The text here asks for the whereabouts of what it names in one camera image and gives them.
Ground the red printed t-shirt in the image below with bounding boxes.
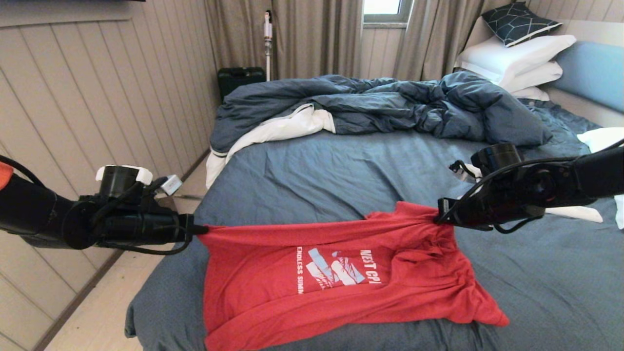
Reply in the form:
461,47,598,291
197,201,510,351

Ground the long white remote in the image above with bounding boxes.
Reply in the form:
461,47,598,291
546,206,604,223

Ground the flat white pillow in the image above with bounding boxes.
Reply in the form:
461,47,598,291
509,88,549,102

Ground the white pillow at bed edge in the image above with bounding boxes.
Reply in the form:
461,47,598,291
577,128,624,230

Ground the dark blue duvet white lining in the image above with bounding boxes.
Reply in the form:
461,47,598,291
206,72,552,190

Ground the medium white pillow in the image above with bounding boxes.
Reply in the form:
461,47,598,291
497,62,562,94

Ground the large white pillow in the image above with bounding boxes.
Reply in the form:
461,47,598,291
453,36,576,86

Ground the blue headboard cushion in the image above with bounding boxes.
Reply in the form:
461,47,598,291
551,42,624,115

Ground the black hard case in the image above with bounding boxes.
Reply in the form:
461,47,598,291
217,67,266,103

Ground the dark geometric patterned cushion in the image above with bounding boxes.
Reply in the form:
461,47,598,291
480,3,561,48

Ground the narrow beige curtain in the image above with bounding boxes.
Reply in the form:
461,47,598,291
392,0,515,82

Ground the beige headboard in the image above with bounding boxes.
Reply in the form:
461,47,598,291
461,18,624,128

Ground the white stick vacuum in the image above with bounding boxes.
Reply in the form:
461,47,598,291
263,11,273,82

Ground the wide beige curtain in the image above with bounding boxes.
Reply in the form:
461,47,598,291
204,0,364,81

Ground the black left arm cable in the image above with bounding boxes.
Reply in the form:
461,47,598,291
0,155,193,255

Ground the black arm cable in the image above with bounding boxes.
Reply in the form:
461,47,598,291
453,140,624,234
0,155,193,255

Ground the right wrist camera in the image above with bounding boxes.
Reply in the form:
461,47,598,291
449,143,523,182

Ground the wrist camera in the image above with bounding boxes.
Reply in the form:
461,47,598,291
449,143,523,182
95,165,153,198

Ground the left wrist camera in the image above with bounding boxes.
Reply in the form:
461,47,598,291
95,165,153,198

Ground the silver camera cable plug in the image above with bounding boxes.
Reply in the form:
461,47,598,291
161,175,183,196

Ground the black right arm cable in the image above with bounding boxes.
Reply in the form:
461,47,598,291
453,140,624,234

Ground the window with grey frame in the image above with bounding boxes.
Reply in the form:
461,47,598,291
362,0,412,29

